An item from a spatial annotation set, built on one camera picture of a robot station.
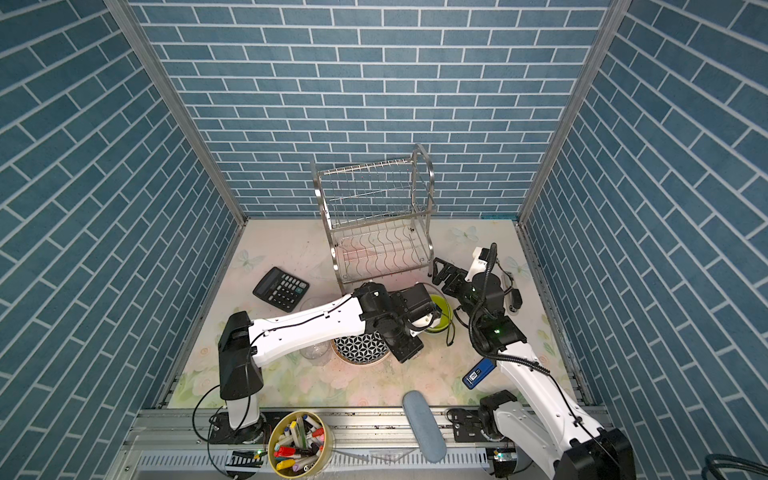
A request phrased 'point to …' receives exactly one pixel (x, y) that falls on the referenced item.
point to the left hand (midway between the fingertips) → (413, 354)
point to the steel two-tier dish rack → (379, 217)
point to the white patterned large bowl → (361, 349)
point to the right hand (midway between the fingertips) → (443, 261)
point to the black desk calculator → (281, 289)
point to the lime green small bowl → (446, 313)
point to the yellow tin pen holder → (299, 444)
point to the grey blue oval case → (424, 426)
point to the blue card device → (479, 372)
